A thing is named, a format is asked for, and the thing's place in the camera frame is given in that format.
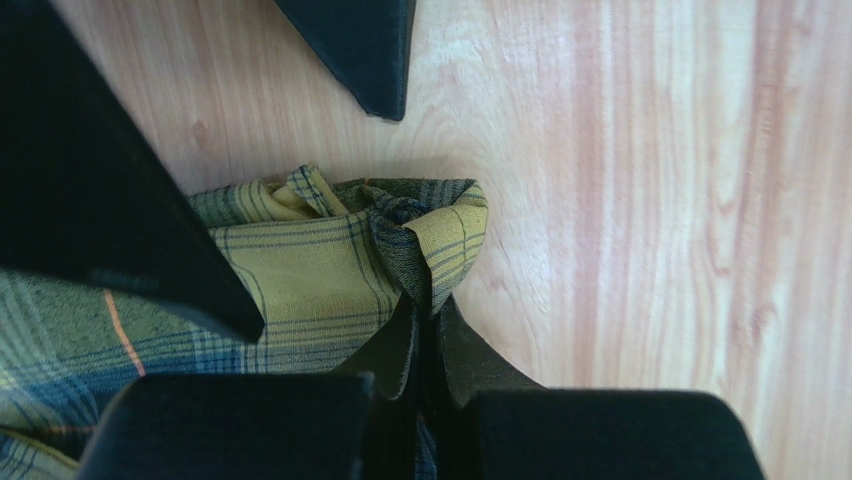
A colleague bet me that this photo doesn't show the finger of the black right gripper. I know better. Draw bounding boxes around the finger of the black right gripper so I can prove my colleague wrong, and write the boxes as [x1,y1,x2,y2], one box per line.
[276,0,417,122]
[1,1,265,343]

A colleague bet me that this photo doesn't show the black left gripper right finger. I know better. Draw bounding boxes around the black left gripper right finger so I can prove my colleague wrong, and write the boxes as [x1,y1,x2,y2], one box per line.
[434,300,764,479]

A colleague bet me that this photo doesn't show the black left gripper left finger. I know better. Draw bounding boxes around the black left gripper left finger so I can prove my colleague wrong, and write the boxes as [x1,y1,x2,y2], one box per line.
[77,297,421,479]

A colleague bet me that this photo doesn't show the yellow black plaid shirt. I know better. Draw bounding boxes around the yellow black plaid shirt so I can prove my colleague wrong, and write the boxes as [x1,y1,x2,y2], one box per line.
[1,165,488,479]

